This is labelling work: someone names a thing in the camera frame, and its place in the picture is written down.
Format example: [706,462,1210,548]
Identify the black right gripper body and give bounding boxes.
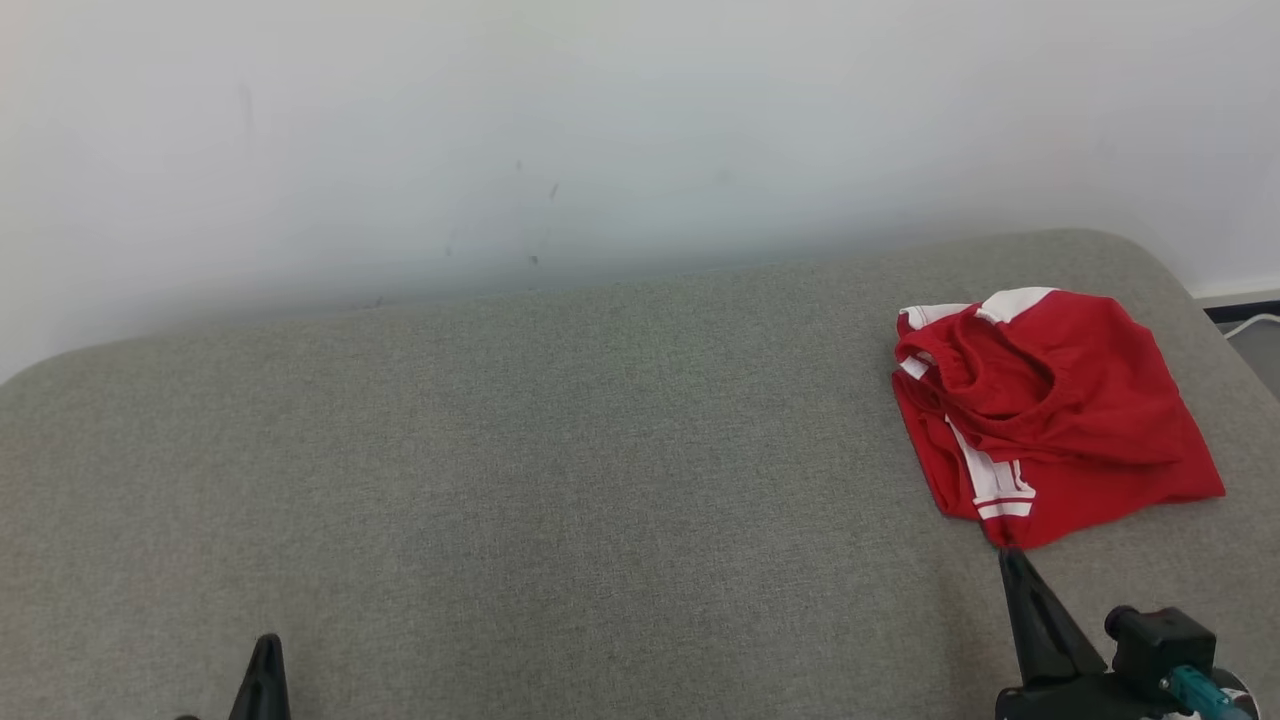
[995,668,1181,720]

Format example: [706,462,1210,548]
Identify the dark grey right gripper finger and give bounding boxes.
[998,546,1106,686]

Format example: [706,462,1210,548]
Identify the right camera cable teal plug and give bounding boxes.
[1160,665,1251,720]

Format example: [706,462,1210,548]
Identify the red Bulls jersey white sleeves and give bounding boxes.
[893,370,1226,549]

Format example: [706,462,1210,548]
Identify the red Bulls shorts white stripes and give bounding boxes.
[892,287,1191,466]

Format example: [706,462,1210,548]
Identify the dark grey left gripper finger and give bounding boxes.
[228,633,291,720]

